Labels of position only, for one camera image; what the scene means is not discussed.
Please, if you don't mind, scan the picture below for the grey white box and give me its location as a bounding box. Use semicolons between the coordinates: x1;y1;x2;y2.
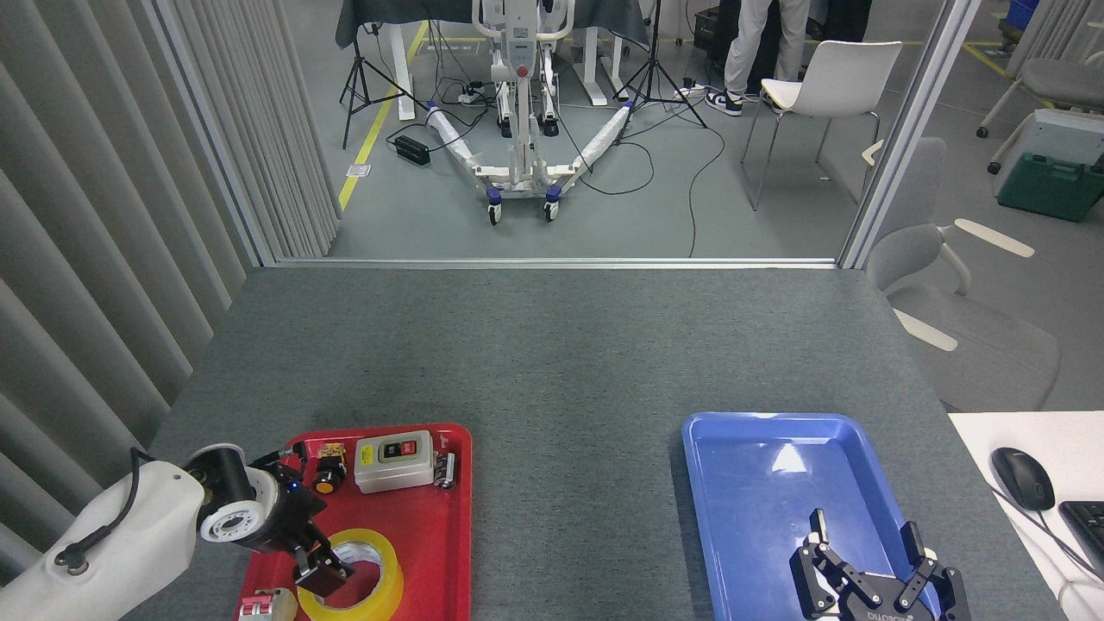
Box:
992;110;1104;199

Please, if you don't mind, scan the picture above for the grey two-button switch box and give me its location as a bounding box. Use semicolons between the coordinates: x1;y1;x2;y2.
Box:
354;430;436;494

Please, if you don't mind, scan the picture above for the red plastic tray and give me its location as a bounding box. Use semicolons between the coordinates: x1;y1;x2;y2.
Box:
235;423;474;621

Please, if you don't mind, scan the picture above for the black keyboard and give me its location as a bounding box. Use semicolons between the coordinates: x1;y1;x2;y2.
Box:
1058;500;1104;579

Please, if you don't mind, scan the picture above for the grey chair with wheels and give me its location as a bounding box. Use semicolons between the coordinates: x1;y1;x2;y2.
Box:
976;52;1104;173

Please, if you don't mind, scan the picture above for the green plastic case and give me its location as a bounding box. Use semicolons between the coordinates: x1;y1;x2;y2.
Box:
998;154;1104;223

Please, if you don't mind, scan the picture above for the white stand on wheels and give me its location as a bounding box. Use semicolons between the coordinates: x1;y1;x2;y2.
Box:
425;0;635;227

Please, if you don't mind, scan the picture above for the long black floor cable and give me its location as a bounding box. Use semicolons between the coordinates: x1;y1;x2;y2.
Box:
687;103;727;258

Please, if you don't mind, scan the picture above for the person in pale trousers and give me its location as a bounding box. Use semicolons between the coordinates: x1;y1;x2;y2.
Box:
706;0;812;117

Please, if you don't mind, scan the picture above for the white desk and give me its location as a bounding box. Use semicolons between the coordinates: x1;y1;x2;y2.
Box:
949;411;1104;621

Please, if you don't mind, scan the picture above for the grey ribbed partition panel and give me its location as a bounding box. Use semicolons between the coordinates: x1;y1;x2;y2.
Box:
0;0;342;621

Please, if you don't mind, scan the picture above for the white plastic chair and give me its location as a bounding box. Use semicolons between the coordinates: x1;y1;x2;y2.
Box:
740;41;904;212

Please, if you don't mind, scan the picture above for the black tripod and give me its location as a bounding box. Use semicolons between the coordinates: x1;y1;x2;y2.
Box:
339;0;428;149
614;0;708;146

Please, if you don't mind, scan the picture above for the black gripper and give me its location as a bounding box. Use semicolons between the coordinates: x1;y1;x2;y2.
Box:
259;470;354;598
791;509;971;621

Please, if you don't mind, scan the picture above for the table with dark cloth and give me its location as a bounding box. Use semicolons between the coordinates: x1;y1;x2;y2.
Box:
335;0;652;122

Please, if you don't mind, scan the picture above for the yellow tape roll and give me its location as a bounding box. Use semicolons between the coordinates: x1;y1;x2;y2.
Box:
298;528;405;621

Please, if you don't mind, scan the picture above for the blue plastic tray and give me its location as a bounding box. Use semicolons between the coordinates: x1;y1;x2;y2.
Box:
681;412;948;621

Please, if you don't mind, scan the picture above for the silver frame rail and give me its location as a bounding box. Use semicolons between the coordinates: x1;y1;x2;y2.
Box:
274;257;839;270

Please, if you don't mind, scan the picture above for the black computer mouse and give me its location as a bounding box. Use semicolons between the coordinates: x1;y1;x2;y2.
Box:
990;447;1056;512

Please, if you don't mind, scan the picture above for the black push button orange cap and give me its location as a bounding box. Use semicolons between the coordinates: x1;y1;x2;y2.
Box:
304;442;348;497

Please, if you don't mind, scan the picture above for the grey office chair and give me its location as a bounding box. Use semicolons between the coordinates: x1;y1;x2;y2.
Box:
865;138;1062;413

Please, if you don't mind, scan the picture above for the silver frame post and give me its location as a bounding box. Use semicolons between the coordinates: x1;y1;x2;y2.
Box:
838;0;984;270
142;0;277;267

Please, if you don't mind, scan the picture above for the red white circuit breaker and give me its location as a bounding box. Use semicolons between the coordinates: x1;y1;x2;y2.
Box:
237;588;298;621

